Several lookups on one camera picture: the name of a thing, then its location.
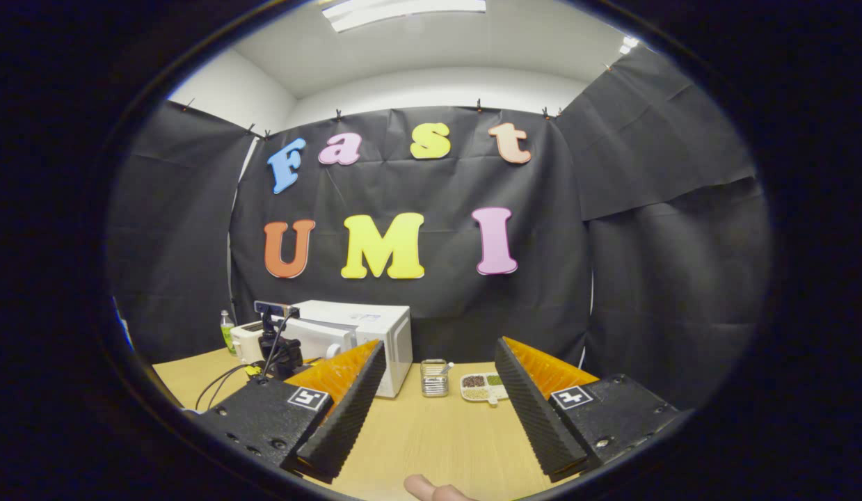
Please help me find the metal mesh utensil holder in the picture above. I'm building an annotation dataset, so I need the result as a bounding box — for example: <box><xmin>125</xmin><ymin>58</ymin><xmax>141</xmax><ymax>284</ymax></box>
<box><xmin>420</xmin><ymin>359</ymin><xmax>454</xmax><ymax>398</ymax></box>

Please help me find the white microwave oven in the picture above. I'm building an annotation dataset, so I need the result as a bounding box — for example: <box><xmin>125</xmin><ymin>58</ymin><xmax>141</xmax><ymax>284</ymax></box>
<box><xmin>283</xmin><ymin>301</ymin><xmax>414</xmax><ymax>399</ymax></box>

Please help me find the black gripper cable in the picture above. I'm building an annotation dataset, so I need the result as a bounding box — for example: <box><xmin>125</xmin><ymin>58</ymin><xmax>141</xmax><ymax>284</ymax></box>
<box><xmin>194</xmin><ymin>362</ymin><xmax>264</xmax><ymax>411</ymax></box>

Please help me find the black backdrop cloth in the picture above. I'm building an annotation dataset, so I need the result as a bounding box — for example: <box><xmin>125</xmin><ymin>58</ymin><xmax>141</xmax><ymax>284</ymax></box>
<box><xmin>105</xmin><ymin>45</ymin><xmax>776</xmax><ymax>411</ymax></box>

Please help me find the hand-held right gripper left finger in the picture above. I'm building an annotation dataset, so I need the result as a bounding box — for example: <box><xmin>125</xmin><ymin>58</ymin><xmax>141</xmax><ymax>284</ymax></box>
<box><xmin>182</xmin><ymin>339</ymin><xmax>388</xmax><ymax>484</ymax></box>

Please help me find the white toaster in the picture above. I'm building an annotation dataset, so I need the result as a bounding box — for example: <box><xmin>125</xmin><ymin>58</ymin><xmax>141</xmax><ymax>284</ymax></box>
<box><xmin>230</xmin><ymin>321</ymin><xmax>268</xmax><ymax>364</ymax></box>

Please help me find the white divided dish with grains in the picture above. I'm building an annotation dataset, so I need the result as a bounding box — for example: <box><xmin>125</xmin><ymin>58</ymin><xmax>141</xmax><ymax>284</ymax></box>
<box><xmin>460</xmin><ymin>372</ymin><xmax>510</xmax><ymax>406</ymax></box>

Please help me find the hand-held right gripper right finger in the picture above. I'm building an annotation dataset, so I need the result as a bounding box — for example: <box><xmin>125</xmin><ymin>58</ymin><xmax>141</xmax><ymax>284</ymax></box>
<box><xmin>493</xmin><ymin>337</ymin><xmax>683</xmax><ymax>484</ymax></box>

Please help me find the long ceiling light panel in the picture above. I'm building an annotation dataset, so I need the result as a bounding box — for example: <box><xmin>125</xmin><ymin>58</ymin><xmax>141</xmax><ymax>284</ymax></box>
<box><xmin>321</xmin><ymin>0</ymin><xmax>487</xmax><ymax>33</ymax></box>

